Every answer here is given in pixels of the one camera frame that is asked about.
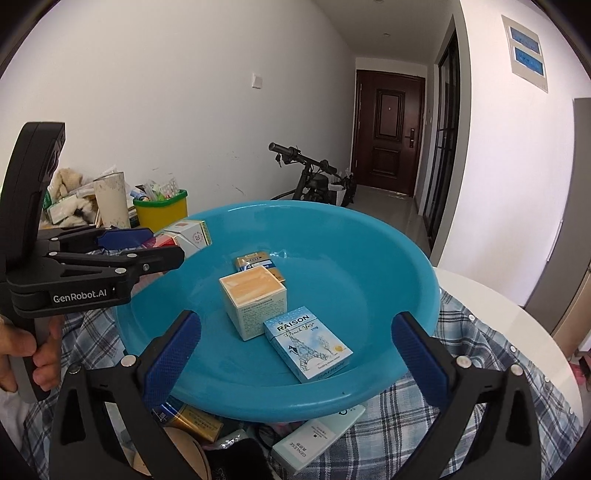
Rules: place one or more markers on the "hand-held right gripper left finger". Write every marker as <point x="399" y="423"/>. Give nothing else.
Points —
<point x="171" y="362"/>

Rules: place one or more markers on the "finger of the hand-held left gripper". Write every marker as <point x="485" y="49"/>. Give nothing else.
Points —
<point x="122" y="237"/>
<point x="157" y="261"/>

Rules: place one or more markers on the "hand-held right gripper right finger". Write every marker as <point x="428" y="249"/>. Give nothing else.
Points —
<point x="421" y="364"/>

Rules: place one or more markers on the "white and red cigarette box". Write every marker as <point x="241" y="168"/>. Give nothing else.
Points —
<point x="191" y="235"/>

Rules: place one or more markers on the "gold and blue cigarette pack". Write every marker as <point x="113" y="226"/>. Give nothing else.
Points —
<point x="251" y="261"/>

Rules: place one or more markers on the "cream box with orange top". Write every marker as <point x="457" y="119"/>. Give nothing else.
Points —
<point x="251" y="288"/>

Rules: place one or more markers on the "blue plastic basin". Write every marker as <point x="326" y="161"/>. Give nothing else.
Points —
<point x="360" y="277"/>

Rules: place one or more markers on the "light blue tower-print box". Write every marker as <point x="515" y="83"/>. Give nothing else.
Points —
<point x="309" y="346"/>

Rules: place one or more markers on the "person's left hand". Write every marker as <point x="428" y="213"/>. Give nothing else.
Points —
<point x="46" y="364"/>

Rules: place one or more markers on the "white tumbler cup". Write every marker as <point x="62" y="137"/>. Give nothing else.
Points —
<point x="111" y="203"/>

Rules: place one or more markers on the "yellow plastic bucket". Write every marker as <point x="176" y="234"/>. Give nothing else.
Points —
<point x="161" y="214"/>

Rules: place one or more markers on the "beige plush toy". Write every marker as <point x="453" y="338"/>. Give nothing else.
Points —
<point x="67" y="180"/>

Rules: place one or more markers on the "assorted small packets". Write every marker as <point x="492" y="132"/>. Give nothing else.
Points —
<point x="159" y="189"/>

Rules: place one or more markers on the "brown gold cigarette pack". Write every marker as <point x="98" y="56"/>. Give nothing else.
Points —
<point x="194" y="422"/>

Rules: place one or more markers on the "blue plaid cloth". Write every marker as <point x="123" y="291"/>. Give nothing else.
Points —
<point x="383" y="434"/>

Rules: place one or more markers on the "beige perforated round disc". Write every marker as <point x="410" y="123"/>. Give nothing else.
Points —
<point x="189" y="457"/>

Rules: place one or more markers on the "black fabric pouch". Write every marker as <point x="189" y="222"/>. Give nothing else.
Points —
<point x="240" y="461"/>

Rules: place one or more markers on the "white and teal slim box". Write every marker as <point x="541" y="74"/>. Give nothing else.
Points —
<point x="314" y="438"/>

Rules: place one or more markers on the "black bicycle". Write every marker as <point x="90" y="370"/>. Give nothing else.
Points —
<point x="309" y="180"/>

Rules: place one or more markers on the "grey refrigerator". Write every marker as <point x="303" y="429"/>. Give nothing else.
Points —
<point x="572" y="207"/>

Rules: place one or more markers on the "black-framed glass sliding door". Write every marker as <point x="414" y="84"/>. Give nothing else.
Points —
<point x="443" y="138"/>

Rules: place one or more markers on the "dark brown entrance door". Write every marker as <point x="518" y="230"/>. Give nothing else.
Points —
<point x="388" y="138"/>

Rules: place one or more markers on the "white wall switch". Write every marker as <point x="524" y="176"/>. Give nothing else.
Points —
<point x="257" y="81"/>

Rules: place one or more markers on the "white and blue wall panel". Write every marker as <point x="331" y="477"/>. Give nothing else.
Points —
<point x="526" y="55"/>

